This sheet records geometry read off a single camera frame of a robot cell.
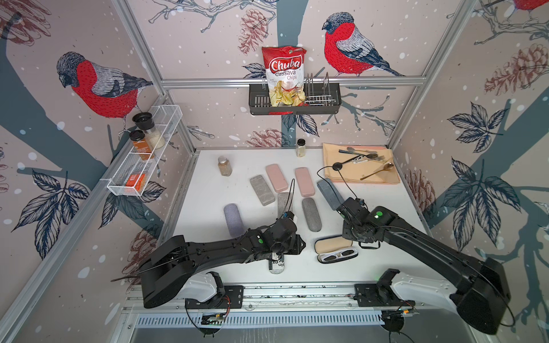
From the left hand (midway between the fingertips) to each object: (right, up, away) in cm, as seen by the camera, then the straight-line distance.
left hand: (309, 244), depth 77 cm
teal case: (-20, +17, +23) cm, 35 cm away
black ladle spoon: (+20, +29, +36) cm, 50 cm away
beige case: (+3, +8, +14) cm, 16 cm away
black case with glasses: (+10, -4, +5) cm, 12 cm away
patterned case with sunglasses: (-12, -8, 0) cm, 14 cm away
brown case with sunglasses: (-31, +5, +13) cm, 34 cm away
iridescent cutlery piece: (+27, +37, +42) cm, 62 cm away
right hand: (+15, +4, +3) cm, 16 cm away
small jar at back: (0, +38, +35) cm, 52 cm away
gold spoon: (+46, +28, +33) cm, 63 cm away
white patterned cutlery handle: (+33, +32, +37) cm, 59 cm away
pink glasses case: (-12, +22, +30) cm, 39 cm away
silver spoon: (+31, +39, +44) cm, 66 cm away
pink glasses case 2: (+2, +21, +28) cm, 35 cm away
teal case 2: (-9, +11, +18) cm, 23 cm away
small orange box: (-55, +24, -13) cm, 62 cm away
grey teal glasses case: (+13, +16, +22) cm, 31 cm away
